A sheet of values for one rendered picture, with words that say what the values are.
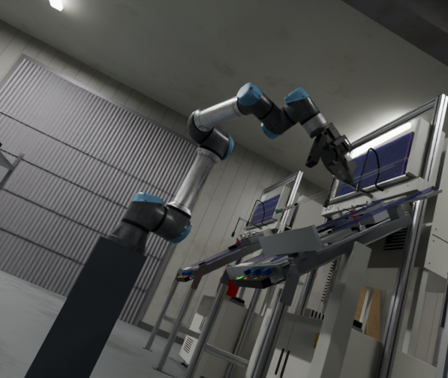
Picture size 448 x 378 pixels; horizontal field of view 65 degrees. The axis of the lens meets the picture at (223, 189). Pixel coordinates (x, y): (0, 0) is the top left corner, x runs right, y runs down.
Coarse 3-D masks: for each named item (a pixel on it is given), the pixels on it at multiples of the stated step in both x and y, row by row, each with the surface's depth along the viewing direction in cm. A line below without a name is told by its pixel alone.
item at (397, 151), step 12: (384, 144) 197; (396, 144) 187; (408, 144) 177; (360, 156) 215; (372, 156) 203; (384, 156) 192; (396, 156) 182; (408, 156) 174; (360, 168) 209; (372, 168) 197; (396, 168) 177; (372, 180) 191; (384, 180) 181; (348, 192) 208
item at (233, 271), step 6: (264, 264) 153; (270, 264) 146; (276, 264) 140; (228, 270) 196; (234, 270) 187; (240, 270) 179; (252, 270) 164; (276, 270) 141; (234, 276) 190; (240, 276) 181; (252, 276) 166; (264, 276) 154; (270, 276) 148; (276, 276) 143; (282, 276) 138
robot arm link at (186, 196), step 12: (216, 132) 149; (204, 144) 150; (216, 144) 150; (228, 144) 153; (204, 156) 149; (216, 156) 150; (192, 168) 149; (204, 168) 148; (192, 180) 147; (204, 180) 149; (180, 192) 146; (192, 192) 146; (168, 204) 144; (180, 204) 144; (192, 204) 147; (168, 216) 139; (180, 216) 142; (168, 228) 139; (180, 228) 142; (168, 240) 143; (180, 240) 143
